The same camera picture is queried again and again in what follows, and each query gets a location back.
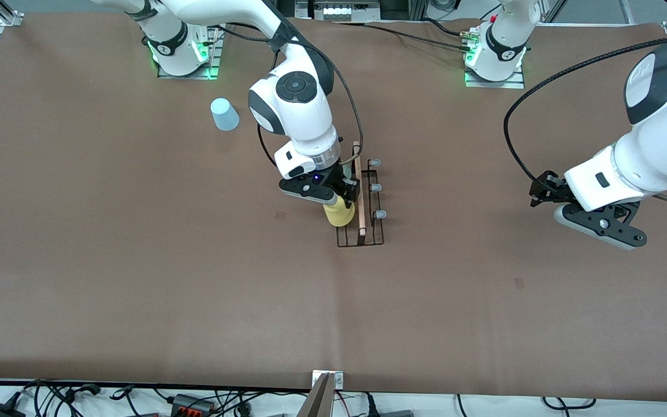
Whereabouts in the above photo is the yellow plastic cup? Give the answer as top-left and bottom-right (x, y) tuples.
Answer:
(323, 196), (356, 228)

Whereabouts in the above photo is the black wire cup holder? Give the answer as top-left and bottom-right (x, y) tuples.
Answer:
(336, 141), (387, 248)

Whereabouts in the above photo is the light blue plastic cup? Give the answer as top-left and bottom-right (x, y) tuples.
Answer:
(210, 98), (240, 132)

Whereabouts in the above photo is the brown table mat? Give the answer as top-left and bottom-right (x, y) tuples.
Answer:
(0, 12), (667, 403)

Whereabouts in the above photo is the white power strip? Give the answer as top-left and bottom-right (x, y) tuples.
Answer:
(309, 0), (380, 23)

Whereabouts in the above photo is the grey metal beam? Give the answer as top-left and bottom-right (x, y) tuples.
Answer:
(298, 374), (337, 417)

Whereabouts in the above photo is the black orange connector box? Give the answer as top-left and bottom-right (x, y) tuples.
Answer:
(170, 394), (217, 415)

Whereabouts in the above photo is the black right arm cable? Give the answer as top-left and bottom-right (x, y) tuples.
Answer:
(212, 23), (364, 169)

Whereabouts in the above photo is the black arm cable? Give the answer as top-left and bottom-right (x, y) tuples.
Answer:
(503, 32), (667, 203)
(212, 23), (364, 169)

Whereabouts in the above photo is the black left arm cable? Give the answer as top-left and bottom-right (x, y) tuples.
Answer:
(503, 32), (667, 203)

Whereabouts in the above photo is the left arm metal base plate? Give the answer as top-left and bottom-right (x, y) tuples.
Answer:
(464, 63), (526, 89)

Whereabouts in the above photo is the black cable with brass plug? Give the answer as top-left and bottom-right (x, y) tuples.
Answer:
(333, 20), (476, 54)

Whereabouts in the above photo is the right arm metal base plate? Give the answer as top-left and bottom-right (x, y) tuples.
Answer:
(157, 17), (219, 80)

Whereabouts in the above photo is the small metal bracket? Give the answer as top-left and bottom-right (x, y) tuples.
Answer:
(312, 371), (344, 389)

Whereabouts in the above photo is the black looped floor cable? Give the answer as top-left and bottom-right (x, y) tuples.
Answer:
(542, 396), (596, 413)

